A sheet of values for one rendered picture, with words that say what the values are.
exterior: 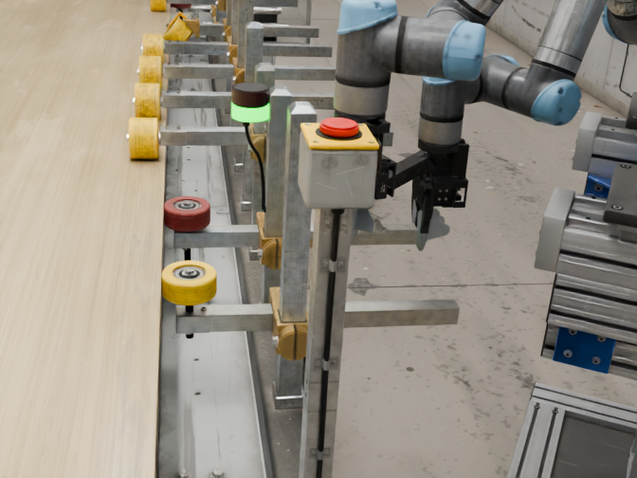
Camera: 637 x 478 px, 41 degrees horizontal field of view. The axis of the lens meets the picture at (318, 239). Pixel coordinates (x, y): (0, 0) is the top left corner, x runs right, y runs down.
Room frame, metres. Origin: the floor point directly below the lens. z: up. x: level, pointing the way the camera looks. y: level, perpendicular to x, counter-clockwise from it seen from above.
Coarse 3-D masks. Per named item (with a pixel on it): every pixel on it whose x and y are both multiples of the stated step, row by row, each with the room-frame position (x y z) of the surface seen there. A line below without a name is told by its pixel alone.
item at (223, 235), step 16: (384, 224) 1.41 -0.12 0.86; (400, 224) 1.42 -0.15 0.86; (176, 240) 1.32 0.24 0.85; (192, 240) 1.32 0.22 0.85; (208, 240) 1.33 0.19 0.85; (224, 240) 1.34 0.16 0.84; (240, 240) 1.34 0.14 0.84; (256, 240) 1.35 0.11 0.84; (368, 240) 1.38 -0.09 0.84; (384, 240) 1.39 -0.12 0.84; (400, 240) 1.39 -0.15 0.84; (416, 240) 1.40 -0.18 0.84
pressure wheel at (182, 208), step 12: (168, 204) 1.34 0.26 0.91; (180, 204) 1.35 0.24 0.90; (192, 204) 1.34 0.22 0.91; (204, 204) 1.34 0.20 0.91; (168, 216) 1.31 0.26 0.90; (180, 216) 1.30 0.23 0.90; (192, 216) 1.30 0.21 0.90; (204, 216) 1.32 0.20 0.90; (180, 228) 1.30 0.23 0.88; (192, 228) 1.30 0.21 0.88; (204, 228) 1.32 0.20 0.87
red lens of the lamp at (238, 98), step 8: (232, 88) 1.31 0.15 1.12; (232, 96) 1.30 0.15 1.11; (240, 96) 1.29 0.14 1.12; (248, 96) 1.29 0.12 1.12; (256, 96) 1.29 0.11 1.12; (264, 96) 1.30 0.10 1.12; (240, 104) 1.29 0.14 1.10; (248, 104) 1.29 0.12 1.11; (256, 104) 1.29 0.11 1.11; (264, 104) 1.30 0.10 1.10
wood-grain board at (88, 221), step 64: (0, 0) 3.06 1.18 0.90; (64, 0) 3.14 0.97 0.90; (128, 0) 3.21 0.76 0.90; (0, 64) 2.20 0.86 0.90; (64, 64) 2.24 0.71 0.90; (128, 64) 2.28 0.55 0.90; (0, 128) 1.69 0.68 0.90; (64, 128) 1.72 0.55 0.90; (0, 192) 1.36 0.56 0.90; (64, 192) 1.38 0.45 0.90; (128, 192) 1.39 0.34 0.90; (0, 256) 1.12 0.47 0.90; (64, 256) 1.13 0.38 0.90; (128, 256) 1.14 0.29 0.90; (0, 320) 0.94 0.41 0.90; (64, 320) 0.95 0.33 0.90; (128, 320) 0.96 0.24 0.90; (0, 384) 0.80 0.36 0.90; (64, 384) 0.81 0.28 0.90; (128, 384) 0.82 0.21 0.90; (0, 448) 0.69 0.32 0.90; (64, 448) 0.70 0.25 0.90; (128, 448) 0.71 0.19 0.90
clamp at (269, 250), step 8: (256, 216) 1.40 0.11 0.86; (256, 224) 1.40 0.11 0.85; (264, 240) 1.30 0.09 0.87; (272, 240) 1.30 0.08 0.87; (280, 240) 1.30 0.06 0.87; (264, 248) 1.28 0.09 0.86; (272, 248) 1.28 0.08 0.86; (280, 248) 1.28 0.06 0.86; (264, 256) 1.28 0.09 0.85; (272, 256) 1.28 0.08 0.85; (280, 256) 1.28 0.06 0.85; (264, 264) 1.28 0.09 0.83; (272, 264) 1.28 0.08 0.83; (280, 264) 1.28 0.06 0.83
